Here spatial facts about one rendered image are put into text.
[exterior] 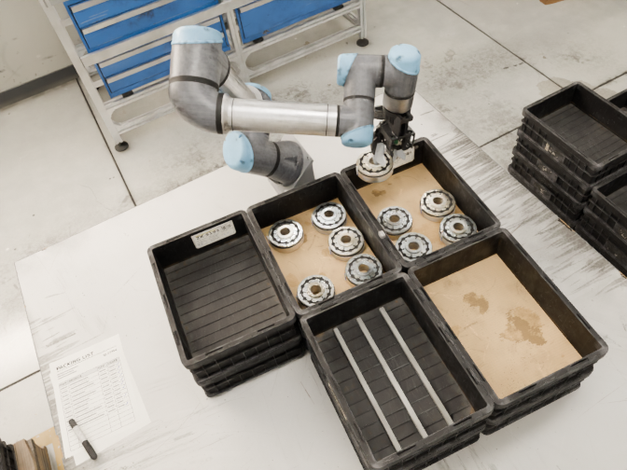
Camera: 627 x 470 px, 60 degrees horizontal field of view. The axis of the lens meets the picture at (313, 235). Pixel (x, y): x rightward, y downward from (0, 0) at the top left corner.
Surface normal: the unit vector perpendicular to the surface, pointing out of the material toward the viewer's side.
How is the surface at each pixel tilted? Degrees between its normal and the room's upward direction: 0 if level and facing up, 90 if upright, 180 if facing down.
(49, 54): 90
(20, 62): 90
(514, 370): 0
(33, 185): 0
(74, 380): 0
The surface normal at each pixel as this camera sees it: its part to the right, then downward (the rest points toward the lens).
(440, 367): -0.11, -0.59
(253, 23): 0.48, 0.67
